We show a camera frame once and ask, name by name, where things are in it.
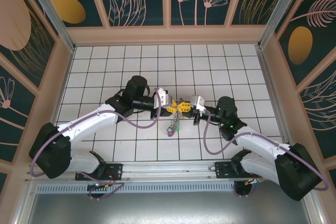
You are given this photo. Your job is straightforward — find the aluminium frame post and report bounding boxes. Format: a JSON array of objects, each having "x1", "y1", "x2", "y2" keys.
[
  {"x1": 20, "y1": 0, "x2": 77, "y2": 52},
  {"x1": 257, "y1": 0, "x2": 308, "y2": 49}
]

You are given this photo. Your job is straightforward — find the aluminium side rail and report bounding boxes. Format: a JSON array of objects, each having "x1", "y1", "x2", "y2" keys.
[{"x1": 256, "y1": 47, "x2": 325, "y2": 224}]

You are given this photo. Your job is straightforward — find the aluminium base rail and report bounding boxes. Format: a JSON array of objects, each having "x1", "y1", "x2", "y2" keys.
[{"x1": 25, "y1": 159, "x2": 280, "y2": 183}]

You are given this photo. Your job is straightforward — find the silver keyring key bunch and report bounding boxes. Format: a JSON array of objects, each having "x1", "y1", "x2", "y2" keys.
[{"x1": 165, "y1": 98, "x2": 183, "y2": 137}]

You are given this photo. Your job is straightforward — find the grey slotted cable duct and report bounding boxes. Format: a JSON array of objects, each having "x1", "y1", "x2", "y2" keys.
[{"x1": 34, "y1": 182, "x2": 238, "y2": 195}]

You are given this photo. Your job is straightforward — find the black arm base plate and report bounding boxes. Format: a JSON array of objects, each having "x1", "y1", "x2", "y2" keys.
[
  {"x1": 75, "y1": 163, "x2": 124, "y2": 182},
  {"x1": 214, "y1": 161, "x2": 238, "y2": 180}
]

